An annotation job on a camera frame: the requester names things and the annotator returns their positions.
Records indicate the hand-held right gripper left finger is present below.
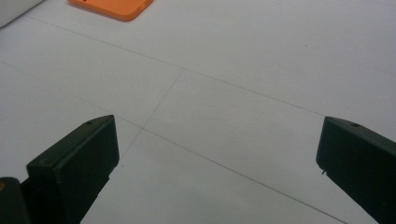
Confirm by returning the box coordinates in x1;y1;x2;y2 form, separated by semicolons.
26;115;120;224

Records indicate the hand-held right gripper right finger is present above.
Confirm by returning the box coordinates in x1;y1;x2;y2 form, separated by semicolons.
316;116;396;224

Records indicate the orange phone case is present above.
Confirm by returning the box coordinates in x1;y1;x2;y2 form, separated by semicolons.
67;0;154;22

